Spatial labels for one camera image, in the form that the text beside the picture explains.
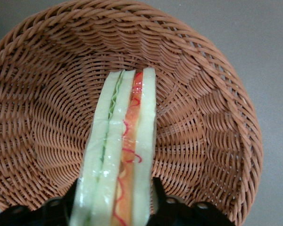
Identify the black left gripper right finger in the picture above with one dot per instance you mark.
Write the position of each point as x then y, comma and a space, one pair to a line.
179, 214

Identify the triangular sandwich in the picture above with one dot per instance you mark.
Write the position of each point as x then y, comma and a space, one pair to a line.
143, 131

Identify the brown round wicker basket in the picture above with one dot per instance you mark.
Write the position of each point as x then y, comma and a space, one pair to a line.
202, 117

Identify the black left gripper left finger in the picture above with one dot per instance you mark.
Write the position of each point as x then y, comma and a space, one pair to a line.
37, 214

